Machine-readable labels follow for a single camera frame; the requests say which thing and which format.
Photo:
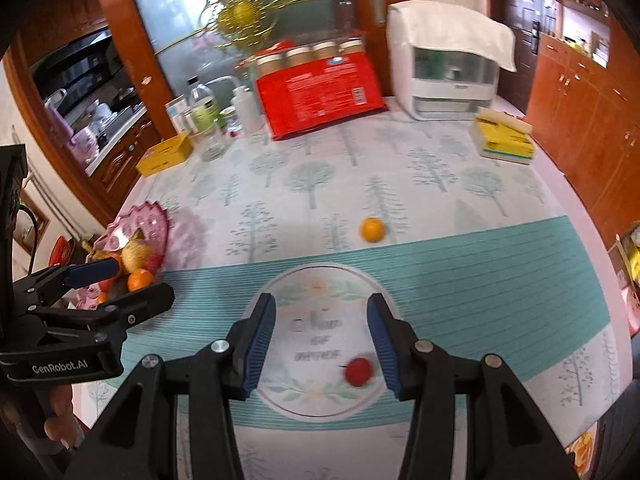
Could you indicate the pink scalloped plastic plate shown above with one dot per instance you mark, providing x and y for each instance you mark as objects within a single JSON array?
[{"x": 150, "y": 220}]

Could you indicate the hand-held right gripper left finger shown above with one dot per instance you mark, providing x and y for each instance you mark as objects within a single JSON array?
[{"x": 260, "y": 345}]

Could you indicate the white countertop appliance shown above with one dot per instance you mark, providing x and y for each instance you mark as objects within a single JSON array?
[{"x": 450, "y": 85}]

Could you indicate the dark entrance door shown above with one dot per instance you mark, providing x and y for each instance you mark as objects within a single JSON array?
[{"x": 517, "y": 50}]

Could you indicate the white plastic bottle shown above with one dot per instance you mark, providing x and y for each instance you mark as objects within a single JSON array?
[{"x": 247, "y": 112}]

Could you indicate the small clear jar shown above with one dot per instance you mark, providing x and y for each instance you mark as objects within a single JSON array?
[{"x": 231, "y": 121}]

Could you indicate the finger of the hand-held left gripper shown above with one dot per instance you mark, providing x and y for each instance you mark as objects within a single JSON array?
[
  {"x": 95, "y": 272},
  {"x": 135, "y": 302}
]

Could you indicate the tree-print tablecloth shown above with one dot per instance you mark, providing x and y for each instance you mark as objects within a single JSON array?
[{"x": 450, "y": 270}]

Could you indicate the clear drinking glass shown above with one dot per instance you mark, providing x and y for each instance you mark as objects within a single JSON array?
[{"x": 213, "y": 145}]

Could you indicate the red round lid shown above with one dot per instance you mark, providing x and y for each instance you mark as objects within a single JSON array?
[{"x": 61, "y": 252}]

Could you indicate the red plastic package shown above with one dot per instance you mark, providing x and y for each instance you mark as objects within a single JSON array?
[{"x": 320, "y": 95}]

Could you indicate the bruised yellow pear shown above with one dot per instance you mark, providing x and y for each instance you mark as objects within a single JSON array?
[{"x": 102, "y": 254}]

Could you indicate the tan-lidded jar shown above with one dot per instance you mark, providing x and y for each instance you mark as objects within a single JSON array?
[
  {"x": 325, "y": 51},
  {"x": 268, "y": 64},
  {"x": 299, "y": 56},
  {"x": 351, "y": 46}
]

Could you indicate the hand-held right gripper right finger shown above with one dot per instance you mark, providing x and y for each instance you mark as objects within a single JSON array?
[{"x": 382, "y": 345}]

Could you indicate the white towel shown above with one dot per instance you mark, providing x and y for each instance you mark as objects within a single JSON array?
[{"x": 450, "y": 25}]

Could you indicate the yellow tissue box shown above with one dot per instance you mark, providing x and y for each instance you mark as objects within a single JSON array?
[{"x": 505, "y": 142}]

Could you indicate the wooden cabinet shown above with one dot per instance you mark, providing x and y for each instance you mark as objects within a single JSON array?
[{"x": 585, "y": 125}]

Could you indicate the wooden picture frame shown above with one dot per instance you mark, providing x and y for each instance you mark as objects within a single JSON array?
[{"x": 36, "y": 217}]

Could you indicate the flat yellow box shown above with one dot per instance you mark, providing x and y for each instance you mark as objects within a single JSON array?
[{"x": 162, "y": 156}]

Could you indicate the small red fruit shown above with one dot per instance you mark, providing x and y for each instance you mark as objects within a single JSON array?
[{"x": 359, "y": 371}]

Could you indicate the wooden glass sliding door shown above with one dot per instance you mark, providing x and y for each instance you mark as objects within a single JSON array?
[{"x": 170, "y": 20}]

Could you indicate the clear bottle with green label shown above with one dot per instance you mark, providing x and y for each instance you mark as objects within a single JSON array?
[{"x": 204, "y": 105}]

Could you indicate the small pale carton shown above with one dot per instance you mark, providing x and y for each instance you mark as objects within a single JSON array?
[{"x": 176, "y": 115}]

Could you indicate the purple kitchen pot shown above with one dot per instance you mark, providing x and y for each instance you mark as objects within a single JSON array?
[{"x": 82, "y": 141}]

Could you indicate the person's left hand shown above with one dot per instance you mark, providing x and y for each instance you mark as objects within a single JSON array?
[{"x": 60, "y": 422}]

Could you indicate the orange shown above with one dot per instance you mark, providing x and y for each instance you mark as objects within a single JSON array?
[
  {"x": 372, "y": 230},
  {"x": 115, "y": 262},
  {"x": 140, "y": 280}
]

